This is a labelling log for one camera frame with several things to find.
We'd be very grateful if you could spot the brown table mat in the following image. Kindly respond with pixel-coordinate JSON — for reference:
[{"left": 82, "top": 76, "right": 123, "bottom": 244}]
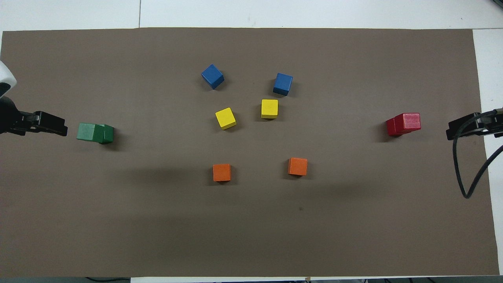
[{"left": 0, "top": 27, "right": 500, "bottom": 278}]

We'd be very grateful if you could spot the yellow wooden cube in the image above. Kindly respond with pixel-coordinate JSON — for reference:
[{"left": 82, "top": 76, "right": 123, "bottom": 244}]
[
  {"left": 215, "top": 107, "right": 237, "bottom": 130},
  {"left": 261, "top": 99, "right": 279, "bottom": 119}
]

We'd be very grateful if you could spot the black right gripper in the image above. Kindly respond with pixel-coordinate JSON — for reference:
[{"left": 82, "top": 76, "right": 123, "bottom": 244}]
[{"left": 446, "top": 108, "right": 503, "bottom": 141}]

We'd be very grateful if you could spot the blue wooden cube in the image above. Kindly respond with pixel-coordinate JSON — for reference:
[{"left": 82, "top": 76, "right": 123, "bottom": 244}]
[
  {"left": 273, "top": 72, "right": 294, "bottom": 97},
  {"left": 201, "top": 64, "right": 225, "bottom": 90}
]

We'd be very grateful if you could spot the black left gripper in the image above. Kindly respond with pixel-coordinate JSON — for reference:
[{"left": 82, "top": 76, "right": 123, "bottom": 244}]
[{"left": 0, "top": 96, "right": 68, "bottom": 138}]

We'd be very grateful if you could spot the black floor cable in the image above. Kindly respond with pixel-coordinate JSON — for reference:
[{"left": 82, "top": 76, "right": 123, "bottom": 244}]
[{"left": 84, "top": 276, "right": 131, "bottom": 283}]

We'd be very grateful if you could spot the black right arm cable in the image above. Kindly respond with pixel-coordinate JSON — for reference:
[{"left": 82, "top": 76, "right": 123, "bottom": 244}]
[{"left": 452, "top": 111, "right": 503, "bottom": 199}]

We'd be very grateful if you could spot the orange wooden cube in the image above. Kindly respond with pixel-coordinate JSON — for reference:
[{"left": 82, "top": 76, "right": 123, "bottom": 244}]
[
  {"left": 213, "top": 164, "right": 232, "bottom": 182},
  {"left": 287, "top": 157, "right": 308, "bottom": 176}
]

